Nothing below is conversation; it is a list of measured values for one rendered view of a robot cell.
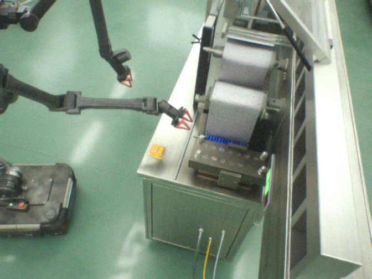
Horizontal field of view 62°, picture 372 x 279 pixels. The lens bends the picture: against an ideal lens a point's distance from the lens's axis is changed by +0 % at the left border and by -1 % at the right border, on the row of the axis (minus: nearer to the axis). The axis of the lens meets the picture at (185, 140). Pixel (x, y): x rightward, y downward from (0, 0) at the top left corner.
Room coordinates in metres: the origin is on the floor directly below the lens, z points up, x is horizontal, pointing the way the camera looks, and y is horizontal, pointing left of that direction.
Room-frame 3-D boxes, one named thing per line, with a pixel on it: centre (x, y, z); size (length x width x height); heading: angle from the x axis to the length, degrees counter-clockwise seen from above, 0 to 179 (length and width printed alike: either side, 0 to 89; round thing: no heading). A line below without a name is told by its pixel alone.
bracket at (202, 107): (1.23, -0.08, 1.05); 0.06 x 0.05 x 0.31; 80
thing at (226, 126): (1.11, -0.22, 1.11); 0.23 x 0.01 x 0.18; 80
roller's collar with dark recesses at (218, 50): (1.44, -0.13, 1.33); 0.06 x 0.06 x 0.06; 80
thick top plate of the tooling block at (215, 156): (0.98, -0.24, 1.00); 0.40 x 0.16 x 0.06; 80
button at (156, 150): (1.07, 0.15, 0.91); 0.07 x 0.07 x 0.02; 80
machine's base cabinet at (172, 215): (2.10, -0.32, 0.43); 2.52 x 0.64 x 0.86; 170
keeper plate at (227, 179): (0.89, -0.24, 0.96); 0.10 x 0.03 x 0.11; 80
